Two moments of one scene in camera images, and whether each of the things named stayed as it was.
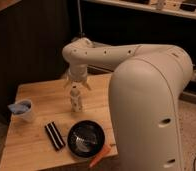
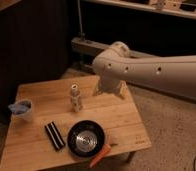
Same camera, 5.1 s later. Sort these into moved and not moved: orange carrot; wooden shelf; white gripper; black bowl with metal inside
Moved: white gripper
Not moved: black bowl with metal inside; orange carrot; wooden shelf
